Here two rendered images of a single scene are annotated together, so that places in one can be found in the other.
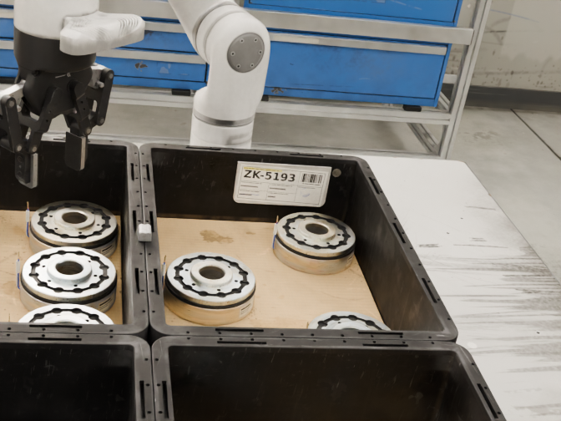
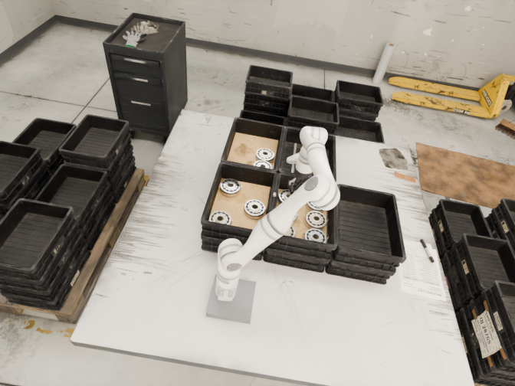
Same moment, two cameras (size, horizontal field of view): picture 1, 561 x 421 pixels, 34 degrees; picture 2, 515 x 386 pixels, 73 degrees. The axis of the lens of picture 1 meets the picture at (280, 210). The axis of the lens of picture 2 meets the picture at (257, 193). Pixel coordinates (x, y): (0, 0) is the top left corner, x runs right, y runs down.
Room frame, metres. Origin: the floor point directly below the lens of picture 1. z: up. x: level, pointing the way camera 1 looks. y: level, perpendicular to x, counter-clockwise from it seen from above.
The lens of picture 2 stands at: (1.93, 0.35, 2.13)
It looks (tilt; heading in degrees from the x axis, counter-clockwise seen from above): 47 degrees down; 195
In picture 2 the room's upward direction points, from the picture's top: 10 degrees clockwise
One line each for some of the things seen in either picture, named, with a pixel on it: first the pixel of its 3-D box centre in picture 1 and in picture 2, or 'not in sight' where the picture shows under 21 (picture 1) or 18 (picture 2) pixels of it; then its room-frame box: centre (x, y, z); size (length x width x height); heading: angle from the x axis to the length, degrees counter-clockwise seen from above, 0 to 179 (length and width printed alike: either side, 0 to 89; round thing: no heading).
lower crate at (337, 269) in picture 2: not in sight; (356, 240); (0.73, 0.58, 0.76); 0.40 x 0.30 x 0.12; 14
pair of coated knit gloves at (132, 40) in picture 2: not in sight; (132, 37); (-0.24, -1.41, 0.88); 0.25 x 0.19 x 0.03; 15
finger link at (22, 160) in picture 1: (17, 159); not in sight; (0.76, 0.25, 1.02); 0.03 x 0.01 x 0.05; 149
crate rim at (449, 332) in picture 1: (277, 236); (241, 196); (0.88, 0.00, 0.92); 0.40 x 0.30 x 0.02; 14
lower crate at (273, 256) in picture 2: not in sight; (297, 228); (0.81, 0.29, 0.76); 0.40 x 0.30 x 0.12; 14
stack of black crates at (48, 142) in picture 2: not in sight; (49, 156); (0.66, -1.55, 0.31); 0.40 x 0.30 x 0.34; 15
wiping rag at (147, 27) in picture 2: not in sight; (145, 26); (-0.47, -1.44, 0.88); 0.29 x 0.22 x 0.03; 15
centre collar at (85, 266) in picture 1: (69, 269); not in sight; (0.83, 0.22, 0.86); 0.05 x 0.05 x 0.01
